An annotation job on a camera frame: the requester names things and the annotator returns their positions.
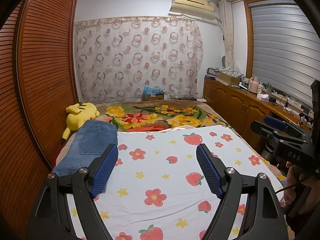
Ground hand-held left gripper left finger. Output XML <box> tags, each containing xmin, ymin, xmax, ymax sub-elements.
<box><xmin>31</xmin><ymin>144</ymin><xmax>119</xmax><ymax>240</ymax></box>

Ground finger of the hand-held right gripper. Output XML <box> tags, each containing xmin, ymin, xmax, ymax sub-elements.
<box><xmin>251</xmin><ymin>120</ymin><xmax>280</xmax><ymax>143</ymax></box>
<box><xmin>264</xmin><ymin>115</ymin><xmax>312</xmax><ymax>137</ymax></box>

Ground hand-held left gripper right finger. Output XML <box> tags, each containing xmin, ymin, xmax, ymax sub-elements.
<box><xmin>196</xmin><ymin>144</ymin><xmax>287</xmax><ymax>240</ymax></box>

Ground blue denim pants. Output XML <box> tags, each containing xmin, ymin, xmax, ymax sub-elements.
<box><xmin>52</xmin><ymin>120</ymin><xmax>118</xmax><ymax>180</ymax></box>

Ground person's right hand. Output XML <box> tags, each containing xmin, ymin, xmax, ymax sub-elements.
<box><xmin>285</xmin><ymin>162</ymin><xmax>304</xmax><ymax>205</ymax></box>

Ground white power strip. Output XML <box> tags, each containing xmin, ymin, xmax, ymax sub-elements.
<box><xmin>271</xmin><ymin>89</ymin><xmax>300</xmax><ymax>105</ymax></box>

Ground dark horse figurine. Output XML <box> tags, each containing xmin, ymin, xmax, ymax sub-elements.
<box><xmin>299</xmin><ymin>112</ymin><xmax>314</xmax><ymax>127</ymax></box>

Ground wooden sideboard cabinet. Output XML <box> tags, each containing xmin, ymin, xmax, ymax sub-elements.
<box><xmin>203</xmin><ymin>76</ymin><xmax>315</xmax><ymax>160</ymax></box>

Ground pink thermos jug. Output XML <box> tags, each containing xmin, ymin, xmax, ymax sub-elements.
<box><xmin>249</xmin><ymin>76</ymin><xmax>259</xmax><ymax>94</ymax></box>

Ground white strawberry print sheet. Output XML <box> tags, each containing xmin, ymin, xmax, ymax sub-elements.
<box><xmin>59</xmin><ymin>125</ymin><xmax>285</xmax><ymax>240</ymax></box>

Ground open cardboard box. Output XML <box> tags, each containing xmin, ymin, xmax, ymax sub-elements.
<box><xmin>219</xmin><ymin>71</ymin><xmax>242</xmax><ymax>85</ymax></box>

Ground yellow plush toy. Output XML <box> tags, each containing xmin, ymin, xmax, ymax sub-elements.
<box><xmin>62</xmin><ymin>102</ymin><xmax>98</xmax><ymax>140</ymax></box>

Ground floral blanket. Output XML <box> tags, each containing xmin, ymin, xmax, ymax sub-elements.
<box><xmin>94</xmin><ymin>99</ymin><xmax>285</xmax><ymax>188</ymax></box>

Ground grey window blind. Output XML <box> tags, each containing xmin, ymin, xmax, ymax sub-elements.
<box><xmin>250</xmin><ymin>2</ymin><xmax>320</xmax><ymax>100</ymax></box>

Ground patterned pouch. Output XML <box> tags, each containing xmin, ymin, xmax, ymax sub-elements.
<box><xmin>206</xmin><ymin>67</ymin><xmax>220</xmax><ymax>78</ymax></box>

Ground small cardboard box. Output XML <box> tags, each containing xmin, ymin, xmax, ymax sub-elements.
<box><xmin>142</xmin><ymin>93</ymin><xmax>165</xmax><ymax>102</ymax></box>

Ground beige tied curtain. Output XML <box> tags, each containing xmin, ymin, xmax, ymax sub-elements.
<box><xmin>218</xmin><ymin>0</ymin><xmax>237</xmax><ymax>73</ymax></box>

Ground wooden slatted wardrobe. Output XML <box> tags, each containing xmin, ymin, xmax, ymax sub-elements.
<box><xmin>0</xmin><ymin>0</ymin><xmax>79</xmax><ymax>240</ymax></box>

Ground beige air conditioner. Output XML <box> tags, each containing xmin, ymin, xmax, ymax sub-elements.
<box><xmin>169</xmin><ymin>0</ymin><xmax>216</xmax><ymax>20</ymax></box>

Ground wooden window frame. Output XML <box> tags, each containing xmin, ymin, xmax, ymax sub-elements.
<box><xmin>243</xmin><ymin>0</ymin><xmax>320</xmax><ymax>105</ymax></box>

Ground ring patterned curtain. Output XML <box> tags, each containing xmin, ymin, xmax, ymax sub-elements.
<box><xmin>74</xmin><ymin>16</ymin><xmax>204</xmax><ymax>103</ymax></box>

